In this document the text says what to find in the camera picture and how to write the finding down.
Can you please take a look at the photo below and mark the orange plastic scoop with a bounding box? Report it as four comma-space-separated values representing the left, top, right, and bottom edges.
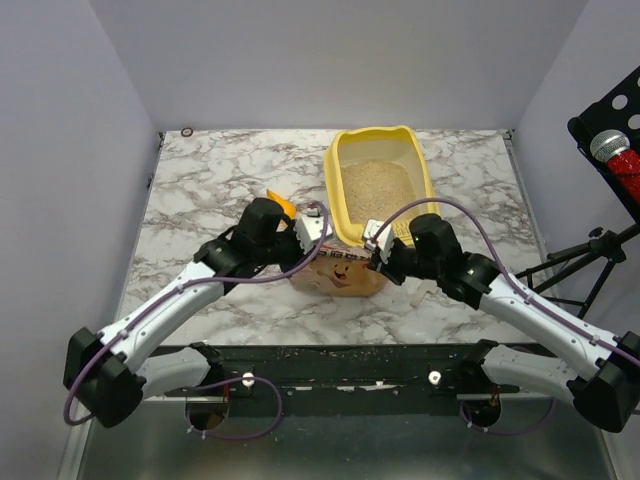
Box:
266, 189, 296, 233

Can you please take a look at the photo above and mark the pink cat litter bag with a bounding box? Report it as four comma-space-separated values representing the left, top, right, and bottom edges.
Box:
290, 244, 388, 297

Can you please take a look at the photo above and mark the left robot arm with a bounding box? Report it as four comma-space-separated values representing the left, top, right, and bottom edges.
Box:
63, 198, 330, 428

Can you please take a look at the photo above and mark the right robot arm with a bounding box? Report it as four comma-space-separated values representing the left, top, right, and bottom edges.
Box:
362, 214, 639, 433

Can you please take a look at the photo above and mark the yellow litter box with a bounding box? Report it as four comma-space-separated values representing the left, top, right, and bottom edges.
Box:
324, 125, 436, 247

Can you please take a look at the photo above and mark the red silver microphone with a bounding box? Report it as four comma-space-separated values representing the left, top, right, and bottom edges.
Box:
589, 129, 639, 203

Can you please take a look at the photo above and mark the black music stand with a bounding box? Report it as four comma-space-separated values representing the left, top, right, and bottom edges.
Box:
514, 67, 639, 330

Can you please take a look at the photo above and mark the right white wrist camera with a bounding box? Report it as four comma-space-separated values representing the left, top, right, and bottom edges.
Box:
361, 219, 395, 264

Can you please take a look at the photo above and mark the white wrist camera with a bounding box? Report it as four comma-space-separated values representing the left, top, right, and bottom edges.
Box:
361, 219, 395, 264
294, 203, 333, 254

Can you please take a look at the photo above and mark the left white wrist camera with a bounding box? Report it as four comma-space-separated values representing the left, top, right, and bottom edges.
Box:
294, 203, 333, 254

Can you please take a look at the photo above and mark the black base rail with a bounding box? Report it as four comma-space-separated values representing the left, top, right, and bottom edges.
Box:
164, 337, 521, 416

